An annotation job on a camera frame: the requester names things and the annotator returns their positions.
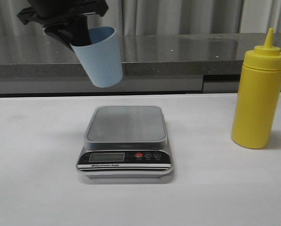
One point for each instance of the light blue plastic cup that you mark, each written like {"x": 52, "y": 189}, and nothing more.
{"x": 101, "y": 59}

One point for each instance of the silver digital kitchen scale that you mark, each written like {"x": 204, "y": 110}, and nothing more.
{"x": 126, "y": 141}

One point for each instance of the grey curtain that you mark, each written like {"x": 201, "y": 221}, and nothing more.
{"x": 173, "y": 17}

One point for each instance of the yellow squeeze bottle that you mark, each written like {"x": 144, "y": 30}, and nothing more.
{"x": 258, "y": 95}

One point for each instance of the grey stone counter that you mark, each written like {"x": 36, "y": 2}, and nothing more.
{"x": 34, "y": 66}

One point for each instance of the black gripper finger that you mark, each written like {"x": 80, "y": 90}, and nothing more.
{"x": 57, "y": 31}
{"x": 78, "y": 28}

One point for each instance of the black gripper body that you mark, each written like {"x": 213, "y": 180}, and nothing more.
{"x": 47, "y": 12}

